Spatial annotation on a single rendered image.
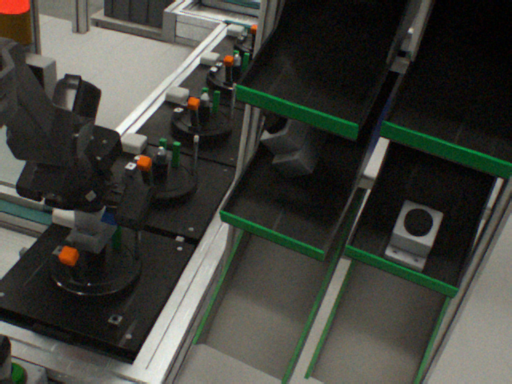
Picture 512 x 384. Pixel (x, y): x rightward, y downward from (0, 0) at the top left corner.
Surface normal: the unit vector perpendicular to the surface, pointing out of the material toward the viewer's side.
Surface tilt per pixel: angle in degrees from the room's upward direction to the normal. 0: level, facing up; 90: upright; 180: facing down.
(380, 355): 45
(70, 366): 0
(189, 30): 90
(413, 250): 115
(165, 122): 0
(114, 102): 0
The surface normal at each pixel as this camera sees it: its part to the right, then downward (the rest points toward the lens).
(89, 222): -0.26, 0.52
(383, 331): -0.20, -0.24
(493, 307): 0.14, -0.81
